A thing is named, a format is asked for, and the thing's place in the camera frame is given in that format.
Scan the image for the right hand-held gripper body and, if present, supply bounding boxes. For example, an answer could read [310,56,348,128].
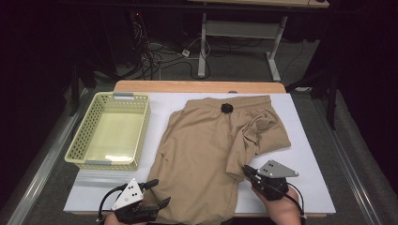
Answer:
[251,159,299,202]

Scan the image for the wooden table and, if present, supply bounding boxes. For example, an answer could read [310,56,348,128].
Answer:
[70,80,328,218]

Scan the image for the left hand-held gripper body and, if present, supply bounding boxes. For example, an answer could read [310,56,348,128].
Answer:
[111,178,161,225]

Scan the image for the person's right hand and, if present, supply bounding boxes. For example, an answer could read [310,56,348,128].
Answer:
[252,187,303,225]

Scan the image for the person's left hand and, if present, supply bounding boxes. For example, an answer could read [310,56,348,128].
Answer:
[103,212,148,225]

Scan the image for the metal floor rail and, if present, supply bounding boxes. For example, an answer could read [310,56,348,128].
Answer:
[313,99,382,225]
[6,88,89,225]

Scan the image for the white frame desk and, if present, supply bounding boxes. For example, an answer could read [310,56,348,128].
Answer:
[187,0,330,83]

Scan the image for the white board sheet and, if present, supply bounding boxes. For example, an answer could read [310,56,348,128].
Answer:
[63,92,337,216]

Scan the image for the black metal stand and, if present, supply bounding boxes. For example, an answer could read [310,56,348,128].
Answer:
[69,60,99,117]
[285,67,340,131]

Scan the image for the tan shorts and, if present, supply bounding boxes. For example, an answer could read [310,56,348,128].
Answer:
[142,95,292,225]

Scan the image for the pale yellow plastic basket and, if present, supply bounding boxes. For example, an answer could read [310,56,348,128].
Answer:
[64,91,151,172]

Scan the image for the tangle of black floor cables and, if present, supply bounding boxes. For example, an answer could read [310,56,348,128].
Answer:
[125,12,211,81]

